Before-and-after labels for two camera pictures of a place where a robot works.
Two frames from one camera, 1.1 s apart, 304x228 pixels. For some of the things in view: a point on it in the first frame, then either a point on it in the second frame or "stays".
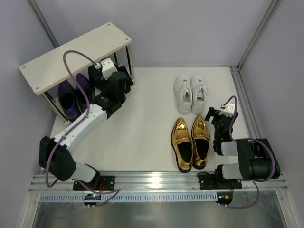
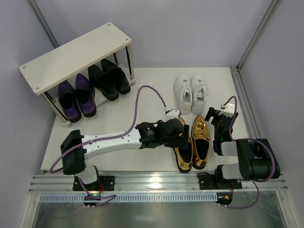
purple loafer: x=69 y=101 stays
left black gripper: x=95 y=76 to x=185 y=136
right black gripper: x=219 y=117 stays
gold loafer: x=182 y=145 stays
